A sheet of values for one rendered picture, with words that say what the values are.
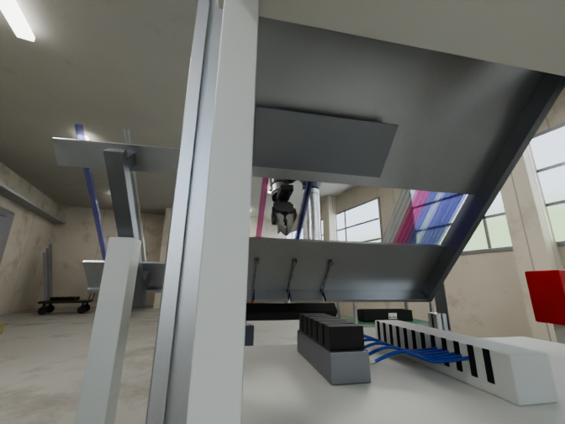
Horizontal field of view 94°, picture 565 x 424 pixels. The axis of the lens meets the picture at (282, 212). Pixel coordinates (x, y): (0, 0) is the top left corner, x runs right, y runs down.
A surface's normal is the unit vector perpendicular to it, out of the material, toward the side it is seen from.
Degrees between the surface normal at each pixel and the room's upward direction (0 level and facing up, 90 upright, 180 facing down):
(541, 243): 90
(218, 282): 90
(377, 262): 136
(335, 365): 90
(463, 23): 180
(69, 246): 90
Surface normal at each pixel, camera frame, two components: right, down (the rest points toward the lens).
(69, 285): 0.40, -0.24
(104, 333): 0.17, -0.25
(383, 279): 0.13, 0.51
